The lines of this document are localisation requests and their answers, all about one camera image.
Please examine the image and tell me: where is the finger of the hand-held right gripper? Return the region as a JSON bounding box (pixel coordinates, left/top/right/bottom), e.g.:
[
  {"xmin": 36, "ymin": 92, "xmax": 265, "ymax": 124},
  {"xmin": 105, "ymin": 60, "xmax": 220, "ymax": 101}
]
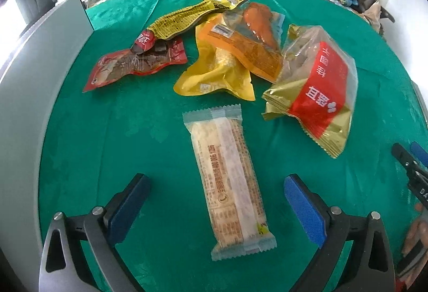
[
  {"xmin": 411, "ymin": 141, "xmax": 428, "ymax": 169},
  {"xmin": 391, "ymin": 143, "xmax": 421, "ymax": 176}
]

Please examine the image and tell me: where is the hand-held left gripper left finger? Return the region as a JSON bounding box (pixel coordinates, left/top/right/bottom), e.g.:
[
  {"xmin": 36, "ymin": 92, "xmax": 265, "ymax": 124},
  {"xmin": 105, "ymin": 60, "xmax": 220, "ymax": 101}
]
[{"xmin": 38, "ymin": 173, "xmax": 152, "ymax": 292}]

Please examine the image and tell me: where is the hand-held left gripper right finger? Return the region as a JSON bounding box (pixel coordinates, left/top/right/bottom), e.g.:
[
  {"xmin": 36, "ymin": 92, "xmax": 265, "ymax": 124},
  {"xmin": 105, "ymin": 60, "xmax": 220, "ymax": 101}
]
[{"xmin": 284, "ymin": 174, "xmax": 395, "ymax": 292}]

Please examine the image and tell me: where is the long white bar packet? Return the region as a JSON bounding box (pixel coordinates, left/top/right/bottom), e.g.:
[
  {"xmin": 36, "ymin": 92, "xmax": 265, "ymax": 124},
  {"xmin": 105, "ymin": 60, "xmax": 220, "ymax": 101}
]
[{"xmin": 182, "ymin": 104, "xmax": 278, "ymax": 261}]

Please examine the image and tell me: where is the gold packet with red band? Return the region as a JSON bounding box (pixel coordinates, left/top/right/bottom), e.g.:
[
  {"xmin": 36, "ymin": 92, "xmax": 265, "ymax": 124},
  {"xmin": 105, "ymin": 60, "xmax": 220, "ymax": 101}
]
[{"xmin": 262, "ymin": 24, "xmax": 359, "ymax": 159}]

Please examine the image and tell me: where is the red meat snack packet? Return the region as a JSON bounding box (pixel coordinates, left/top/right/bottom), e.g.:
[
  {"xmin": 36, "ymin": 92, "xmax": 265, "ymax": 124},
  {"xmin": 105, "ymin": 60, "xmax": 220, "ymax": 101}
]
[{"xmin": 82, "ymin": 36, "xmax": 189, "ymax": 93}]

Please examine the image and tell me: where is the white cardboard box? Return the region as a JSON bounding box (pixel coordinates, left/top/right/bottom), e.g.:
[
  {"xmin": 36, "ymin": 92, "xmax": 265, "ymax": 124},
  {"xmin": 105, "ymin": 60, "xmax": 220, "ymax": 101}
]
[{"xmin": 0, "ymin": 0, "xmax": 95, "ymax": 292}]

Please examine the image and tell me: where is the yellow vacuum packet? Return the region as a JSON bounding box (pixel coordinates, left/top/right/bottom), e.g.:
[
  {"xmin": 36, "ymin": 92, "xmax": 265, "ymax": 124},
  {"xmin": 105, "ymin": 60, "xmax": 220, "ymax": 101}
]
[{"xmin": 173, "ymin": 45, "xmax": 256, "ymax": 101}]

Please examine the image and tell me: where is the orange labelled packet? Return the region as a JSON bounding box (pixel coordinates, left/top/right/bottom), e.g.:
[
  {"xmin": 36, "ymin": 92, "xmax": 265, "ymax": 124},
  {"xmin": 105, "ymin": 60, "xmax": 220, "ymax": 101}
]
[{"xmin": 196, "ymin": 11, "xmax": 285, "ymax": 83}]

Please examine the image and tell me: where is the small red packet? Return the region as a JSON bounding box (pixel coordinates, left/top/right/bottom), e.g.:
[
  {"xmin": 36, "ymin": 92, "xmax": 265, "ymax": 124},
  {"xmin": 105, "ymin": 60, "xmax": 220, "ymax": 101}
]
[{"xmin": 134, "ymin": 29, "xmax": 158, "ymax": 52}]

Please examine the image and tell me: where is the clear drumstick packet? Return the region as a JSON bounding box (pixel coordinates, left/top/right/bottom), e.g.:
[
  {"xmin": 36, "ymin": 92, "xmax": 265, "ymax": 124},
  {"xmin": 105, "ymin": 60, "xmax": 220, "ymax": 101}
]
[{"xmin": 224, "ymin": 2, "xmax": 285, "ymax": 52}]

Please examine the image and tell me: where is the long yellow packet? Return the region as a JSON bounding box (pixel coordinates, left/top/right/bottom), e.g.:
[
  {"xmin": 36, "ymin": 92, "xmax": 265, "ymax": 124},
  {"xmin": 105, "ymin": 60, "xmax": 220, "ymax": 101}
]
[{"xmin": 147, "ymin": 0, "xmax": 250, "ymax": 41}]

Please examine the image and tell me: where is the person's right hand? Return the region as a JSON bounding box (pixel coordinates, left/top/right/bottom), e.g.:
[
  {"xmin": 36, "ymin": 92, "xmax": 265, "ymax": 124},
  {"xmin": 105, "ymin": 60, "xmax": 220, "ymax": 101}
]
[{"xmin": 401, "ymin": 203, "xmax": 428, "ymax": 259}]

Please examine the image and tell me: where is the green cloth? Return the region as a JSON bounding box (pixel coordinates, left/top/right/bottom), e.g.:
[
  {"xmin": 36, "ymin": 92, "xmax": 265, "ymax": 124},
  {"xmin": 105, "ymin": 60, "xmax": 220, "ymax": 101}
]
[{"xmin": 38, "ymin": 0, "xmax": 428, "ymax": 292}]

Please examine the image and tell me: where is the wooden chair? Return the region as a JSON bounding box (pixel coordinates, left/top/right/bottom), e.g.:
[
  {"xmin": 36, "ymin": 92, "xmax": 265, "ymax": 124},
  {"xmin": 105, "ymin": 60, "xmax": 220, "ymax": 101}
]
[{"xmin": 378, "ymin": 8, "xmax": 397, "ymax": 24}]

